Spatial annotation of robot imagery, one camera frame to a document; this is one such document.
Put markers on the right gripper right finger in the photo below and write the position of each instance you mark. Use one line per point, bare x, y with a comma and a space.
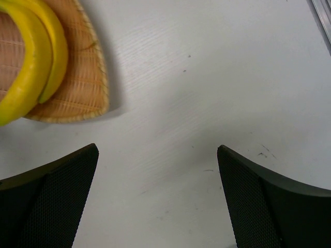
268, 209

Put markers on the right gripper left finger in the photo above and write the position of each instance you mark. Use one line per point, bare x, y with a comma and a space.
42, 207

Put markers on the yellow fake banana bunch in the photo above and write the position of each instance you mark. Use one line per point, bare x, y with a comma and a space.
45, 59

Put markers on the woven triangular fruit basket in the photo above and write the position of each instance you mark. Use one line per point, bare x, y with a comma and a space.
84, 92

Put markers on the right aluminium side rail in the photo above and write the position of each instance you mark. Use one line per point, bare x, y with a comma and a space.
322, 10

